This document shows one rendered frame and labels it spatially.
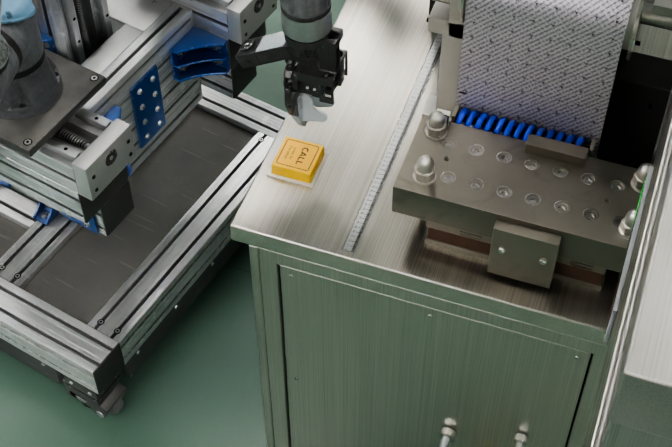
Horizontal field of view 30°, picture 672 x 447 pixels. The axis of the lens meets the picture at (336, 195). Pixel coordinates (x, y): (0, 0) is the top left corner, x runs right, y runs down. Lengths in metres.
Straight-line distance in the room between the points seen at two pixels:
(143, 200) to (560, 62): 1.36
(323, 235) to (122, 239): 0.99
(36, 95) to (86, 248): 0.67
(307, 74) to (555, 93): 0.38
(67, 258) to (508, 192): 1.30
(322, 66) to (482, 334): 0.51
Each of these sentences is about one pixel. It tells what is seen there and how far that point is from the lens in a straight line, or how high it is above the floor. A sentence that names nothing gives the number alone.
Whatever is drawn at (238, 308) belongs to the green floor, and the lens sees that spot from 3.04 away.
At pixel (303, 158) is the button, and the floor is 0.92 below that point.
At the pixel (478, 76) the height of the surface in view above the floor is 1.11.
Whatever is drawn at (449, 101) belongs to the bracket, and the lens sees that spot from 2.16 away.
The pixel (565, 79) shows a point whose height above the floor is 1.14.
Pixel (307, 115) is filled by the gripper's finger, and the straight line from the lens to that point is 1.99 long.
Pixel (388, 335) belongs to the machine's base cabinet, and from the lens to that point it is 2.14.
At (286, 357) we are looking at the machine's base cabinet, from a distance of 2.31.
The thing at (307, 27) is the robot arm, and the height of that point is 1.25.
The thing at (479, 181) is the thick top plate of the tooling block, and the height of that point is 1.03.
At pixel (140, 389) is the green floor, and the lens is 2.94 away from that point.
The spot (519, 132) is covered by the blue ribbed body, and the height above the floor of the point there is 1.04.
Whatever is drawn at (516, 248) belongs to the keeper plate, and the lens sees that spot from 1.91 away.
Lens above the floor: 2.49
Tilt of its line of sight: 50 degrees down
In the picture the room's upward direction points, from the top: straight up
